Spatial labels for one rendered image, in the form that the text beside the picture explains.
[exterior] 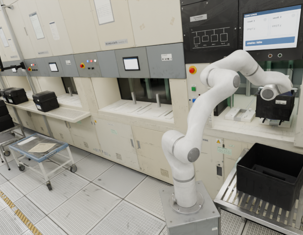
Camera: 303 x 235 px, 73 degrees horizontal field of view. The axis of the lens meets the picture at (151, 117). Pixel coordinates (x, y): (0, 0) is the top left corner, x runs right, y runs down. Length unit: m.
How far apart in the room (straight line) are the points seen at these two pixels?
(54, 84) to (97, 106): 1.53
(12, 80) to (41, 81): 1.50
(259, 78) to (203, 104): 0.40
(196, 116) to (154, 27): 0.99
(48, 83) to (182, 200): 3.32
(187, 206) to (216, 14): 1.19
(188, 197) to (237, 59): 0.75
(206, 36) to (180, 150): 0.89
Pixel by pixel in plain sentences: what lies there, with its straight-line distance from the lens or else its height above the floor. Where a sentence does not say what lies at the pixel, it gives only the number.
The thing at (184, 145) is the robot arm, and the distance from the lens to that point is 0.95.
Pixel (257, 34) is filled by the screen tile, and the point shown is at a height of 1.56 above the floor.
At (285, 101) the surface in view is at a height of 1.12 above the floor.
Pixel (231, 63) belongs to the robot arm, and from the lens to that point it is 1.12.
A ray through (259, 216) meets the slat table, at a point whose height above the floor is 0.76.
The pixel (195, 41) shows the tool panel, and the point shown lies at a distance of 1.60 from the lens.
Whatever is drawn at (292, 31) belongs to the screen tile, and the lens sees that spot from 1.44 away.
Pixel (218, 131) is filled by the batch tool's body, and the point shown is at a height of 0.85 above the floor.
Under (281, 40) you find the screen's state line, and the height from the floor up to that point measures 1.51.
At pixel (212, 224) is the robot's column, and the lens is 1.25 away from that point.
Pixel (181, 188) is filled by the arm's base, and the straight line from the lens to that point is 1.13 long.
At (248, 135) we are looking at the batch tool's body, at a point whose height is 0.86.
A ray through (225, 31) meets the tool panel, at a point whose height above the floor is 1.60.
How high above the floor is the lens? 1.67
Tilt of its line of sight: 23 degrees down
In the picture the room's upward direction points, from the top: 9 degrees counter-clockwise
